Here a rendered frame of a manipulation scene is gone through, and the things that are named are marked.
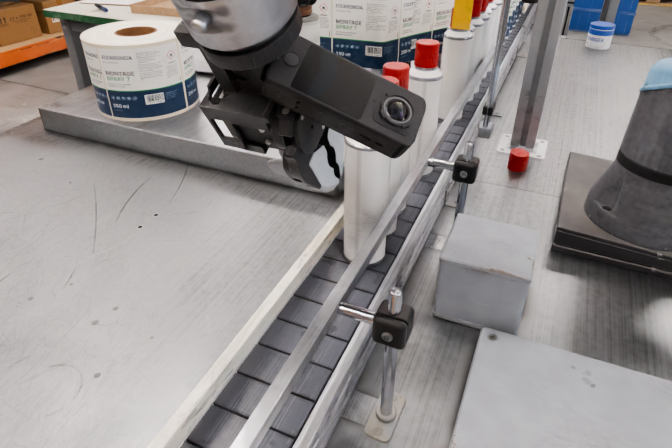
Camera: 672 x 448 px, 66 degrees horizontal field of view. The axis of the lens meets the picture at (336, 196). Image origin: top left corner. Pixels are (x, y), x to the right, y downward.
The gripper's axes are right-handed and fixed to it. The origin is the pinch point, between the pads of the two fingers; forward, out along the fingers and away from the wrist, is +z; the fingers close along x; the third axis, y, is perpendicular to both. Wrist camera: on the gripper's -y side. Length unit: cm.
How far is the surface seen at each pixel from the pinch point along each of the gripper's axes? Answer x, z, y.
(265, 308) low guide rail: 12.7, 5.7, 4.1
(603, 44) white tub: -109, 84, -28
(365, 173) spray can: -3.9, 4.4, -0.9
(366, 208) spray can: -1.7, 8.3, -1.2
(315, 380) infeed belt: 17.3, 7.1, -2.9
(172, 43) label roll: -31, 19, 49
